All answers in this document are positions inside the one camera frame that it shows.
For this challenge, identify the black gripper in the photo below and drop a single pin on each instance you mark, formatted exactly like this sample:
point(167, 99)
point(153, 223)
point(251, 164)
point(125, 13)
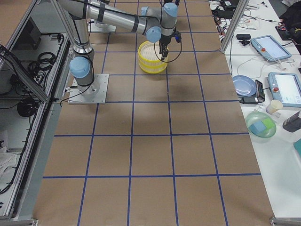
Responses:
point(165, 40)

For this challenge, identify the yellow steamer basket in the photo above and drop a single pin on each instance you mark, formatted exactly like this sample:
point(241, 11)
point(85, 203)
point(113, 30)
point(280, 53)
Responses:
point(152, 69)
point(148, 53)

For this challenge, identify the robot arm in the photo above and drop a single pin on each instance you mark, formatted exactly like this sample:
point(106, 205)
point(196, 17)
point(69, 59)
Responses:
point(156, 24)

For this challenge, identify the black webcam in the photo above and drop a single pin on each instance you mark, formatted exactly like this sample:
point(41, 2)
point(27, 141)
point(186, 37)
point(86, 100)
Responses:
point(244, 39)

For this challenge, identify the blue plate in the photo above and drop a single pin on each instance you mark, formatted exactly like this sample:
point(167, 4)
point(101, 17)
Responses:
point(244, 85)

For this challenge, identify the black power adapter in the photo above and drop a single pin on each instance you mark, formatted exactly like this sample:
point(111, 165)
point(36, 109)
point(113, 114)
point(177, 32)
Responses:
point(251, 100)

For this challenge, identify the teach pendant far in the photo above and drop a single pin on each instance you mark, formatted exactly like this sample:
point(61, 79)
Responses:
point(270, 48)

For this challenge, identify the teach pendant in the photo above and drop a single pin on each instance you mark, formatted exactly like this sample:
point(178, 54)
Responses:
point(270, 48)
point(285, 87)

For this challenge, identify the clear bowl with sponges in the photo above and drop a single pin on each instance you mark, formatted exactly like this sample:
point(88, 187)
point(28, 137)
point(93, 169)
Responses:
point(261, 127)

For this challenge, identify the white paper cup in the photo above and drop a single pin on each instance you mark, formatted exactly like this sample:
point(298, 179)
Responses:
point(274, 106)

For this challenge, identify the teach pendant near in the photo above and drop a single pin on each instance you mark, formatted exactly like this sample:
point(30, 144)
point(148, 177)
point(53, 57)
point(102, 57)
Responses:
point(285, 87)

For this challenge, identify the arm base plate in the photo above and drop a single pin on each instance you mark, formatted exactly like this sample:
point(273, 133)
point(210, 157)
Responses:
point(95, 94)
point(97, 27)

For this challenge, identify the aluminium frame post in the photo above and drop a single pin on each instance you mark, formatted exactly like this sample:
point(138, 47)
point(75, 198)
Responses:
point(233, 24)

